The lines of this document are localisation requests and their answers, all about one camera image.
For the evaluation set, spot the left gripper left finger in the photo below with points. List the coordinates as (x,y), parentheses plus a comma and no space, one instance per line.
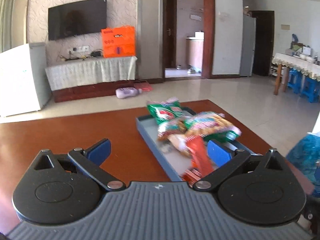
(88,162)

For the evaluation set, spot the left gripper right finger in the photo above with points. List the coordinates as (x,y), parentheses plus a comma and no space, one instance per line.
(228,157)

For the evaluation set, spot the red snack bar wrapper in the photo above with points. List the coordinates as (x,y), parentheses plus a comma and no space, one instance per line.
(201,164)

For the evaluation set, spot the white brown snack packet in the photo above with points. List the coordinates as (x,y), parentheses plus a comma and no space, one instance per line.
(179,141)

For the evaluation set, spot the green shrimp chips bag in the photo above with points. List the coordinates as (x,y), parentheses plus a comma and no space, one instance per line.
(168,112)

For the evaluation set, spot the blue shallow tray box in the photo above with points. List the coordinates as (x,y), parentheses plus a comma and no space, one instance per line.
(173,163)

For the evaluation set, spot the blue plastic bag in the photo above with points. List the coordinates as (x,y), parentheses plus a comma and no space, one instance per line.
(305,157)

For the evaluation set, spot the cabinet with lace cloth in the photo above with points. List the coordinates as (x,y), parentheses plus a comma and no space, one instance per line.
(90,78)

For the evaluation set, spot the pink floor mat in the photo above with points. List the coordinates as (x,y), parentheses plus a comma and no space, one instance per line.
(143,86)

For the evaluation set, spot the white chest freezer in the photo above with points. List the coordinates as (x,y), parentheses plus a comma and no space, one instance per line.
(24,84)

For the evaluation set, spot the orange gift box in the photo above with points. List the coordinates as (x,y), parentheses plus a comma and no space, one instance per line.
(119,42)

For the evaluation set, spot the dining table with cloth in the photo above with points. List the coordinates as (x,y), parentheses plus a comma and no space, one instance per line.
(302,76)

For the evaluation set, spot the grey refrigerator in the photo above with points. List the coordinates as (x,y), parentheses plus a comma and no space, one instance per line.
(248,46)

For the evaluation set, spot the white wall power strip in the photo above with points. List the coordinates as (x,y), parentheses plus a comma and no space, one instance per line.
(79,50)

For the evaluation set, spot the black wall television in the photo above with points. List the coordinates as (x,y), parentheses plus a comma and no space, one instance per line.
(77,18)

